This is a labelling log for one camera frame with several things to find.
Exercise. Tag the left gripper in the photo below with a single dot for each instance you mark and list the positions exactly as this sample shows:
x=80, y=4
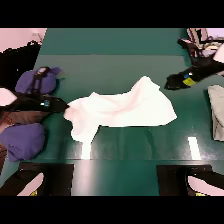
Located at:
x=55, y=104

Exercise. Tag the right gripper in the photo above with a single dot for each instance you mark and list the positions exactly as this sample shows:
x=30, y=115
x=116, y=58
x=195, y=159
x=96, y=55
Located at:
x=178, y=81

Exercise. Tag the white T-shirt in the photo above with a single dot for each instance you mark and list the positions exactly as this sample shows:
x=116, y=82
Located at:
x=130, y=106

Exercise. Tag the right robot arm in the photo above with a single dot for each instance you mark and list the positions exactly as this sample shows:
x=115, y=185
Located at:
x=210, y=66

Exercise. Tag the brown garment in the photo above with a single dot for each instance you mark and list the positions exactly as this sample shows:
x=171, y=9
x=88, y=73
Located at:
x=23, y=117

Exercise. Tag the purple garment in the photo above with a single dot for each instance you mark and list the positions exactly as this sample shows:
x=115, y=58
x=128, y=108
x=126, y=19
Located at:
x=23, y=81
x=23, y=141

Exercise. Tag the grey garment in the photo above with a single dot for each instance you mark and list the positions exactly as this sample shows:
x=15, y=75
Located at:
x=217, y=113

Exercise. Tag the black garment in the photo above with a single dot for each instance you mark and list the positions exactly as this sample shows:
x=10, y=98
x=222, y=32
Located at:
x=18, y=63

